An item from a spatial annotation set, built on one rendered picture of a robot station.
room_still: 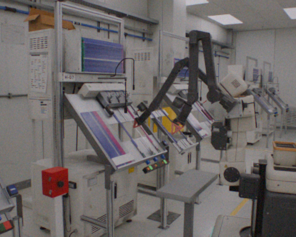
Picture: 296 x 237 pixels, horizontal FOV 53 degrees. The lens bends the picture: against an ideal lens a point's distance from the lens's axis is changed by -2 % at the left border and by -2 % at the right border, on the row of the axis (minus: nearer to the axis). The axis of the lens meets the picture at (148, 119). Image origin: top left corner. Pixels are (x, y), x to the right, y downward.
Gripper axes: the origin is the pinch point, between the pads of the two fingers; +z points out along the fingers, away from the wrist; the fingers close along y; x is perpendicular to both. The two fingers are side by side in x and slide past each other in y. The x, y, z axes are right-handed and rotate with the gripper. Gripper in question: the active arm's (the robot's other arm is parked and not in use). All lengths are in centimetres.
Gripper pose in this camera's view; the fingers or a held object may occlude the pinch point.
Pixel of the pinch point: (134, 126)
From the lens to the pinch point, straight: 252.6
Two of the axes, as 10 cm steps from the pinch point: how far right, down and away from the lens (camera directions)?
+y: -5.5, 1.0, -8.3
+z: -6.1, 6.3, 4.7
